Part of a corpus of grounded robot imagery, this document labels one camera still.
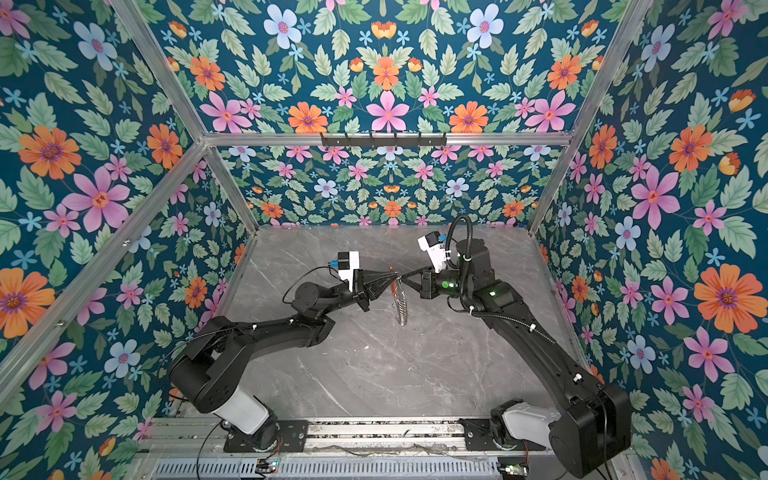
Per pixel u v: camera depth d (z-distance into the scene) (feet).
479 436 2.40
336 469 2.51
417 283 2.23
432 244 2.12
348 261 2.02
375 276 2.21
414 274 2.23
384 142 3.01
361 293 2.11
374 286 2.22
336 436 2.46
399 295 2.28
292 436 2.41
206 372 1.48
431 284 2.06
